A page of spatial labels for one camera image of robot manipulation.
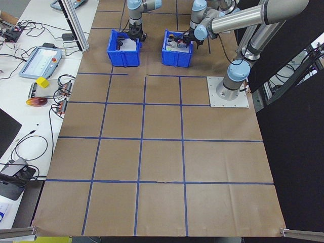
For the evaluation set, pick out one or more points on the yellow green strip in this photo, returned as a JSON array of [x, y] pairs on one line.
[[53, 240]]

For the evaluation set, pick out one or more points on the black frame cover panel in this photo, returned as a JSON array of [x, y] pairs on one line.
[[298, 164], [291, 33]]

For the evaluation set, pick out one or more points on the small black box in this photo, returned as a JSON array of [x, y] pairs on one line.
[[49, 45]]

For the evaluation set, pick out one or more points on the aluminium profile post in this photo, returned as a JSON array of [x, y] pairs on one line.
[[79, 33]]

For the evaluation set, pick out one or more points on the white printed paper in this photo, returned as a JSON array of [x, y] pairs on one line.
[[3, 210]]

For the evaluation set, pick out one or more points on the red yellow mango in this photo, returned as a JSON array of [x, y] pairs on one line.
[[36, 102]]

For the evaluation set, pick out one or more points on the metal bar frame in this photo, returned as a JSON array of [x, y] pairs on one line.
[[267, 95]]

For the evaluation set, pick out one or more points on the black button switch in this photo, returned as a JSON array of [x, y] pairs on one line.
[[119, 42], [117, 47], [121, 38]]

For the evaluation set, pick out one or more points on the black power adapter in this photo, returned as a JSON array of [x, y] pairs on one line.
[[67, 37]]

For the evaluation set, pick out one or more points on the small objects in bin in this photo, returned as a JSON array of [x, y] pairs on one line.
[[183, 49]]

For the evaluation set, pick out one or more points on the white grey button switch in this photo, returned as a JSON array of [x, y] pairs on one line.
[[174, 45]]

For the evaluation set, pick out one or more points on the red capped button switch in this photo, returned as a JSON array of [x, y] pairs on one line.
[[180, 41]]

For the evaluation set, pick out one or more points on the silver metal tray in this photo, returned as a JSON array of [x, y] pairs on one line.
[[33, 91]]

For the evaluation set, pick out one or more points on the blue bin with few parts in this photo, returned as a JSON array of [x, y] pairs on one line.
[[124, 59]]

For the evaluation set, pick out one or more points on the yellow cube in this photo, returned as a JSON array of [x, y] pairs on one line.
[[42, 83]]

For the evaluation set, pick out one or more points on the silver usb hub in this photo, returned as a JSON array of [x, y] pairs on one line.
[[15, 164]]

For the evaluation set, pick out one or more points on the blue bin with many buttons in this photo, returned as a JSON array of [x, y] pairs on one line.
[[177, 60]]

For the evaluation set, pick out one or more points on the orange capped button switch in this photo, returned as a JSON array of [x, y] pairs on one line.
[[171, 37]]

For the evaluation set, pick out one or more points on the light blue teach pendant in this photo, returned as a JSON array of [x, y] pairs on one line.
[[55, 4], [38, 63]]

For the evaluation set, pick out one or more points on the aluminium profile bar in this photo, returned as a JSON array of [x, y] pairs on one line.
[[17, 231], [303, 233]]

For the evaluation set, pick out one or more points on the white square base plate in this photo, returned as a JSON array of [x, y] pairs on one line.
[[215, 101]]

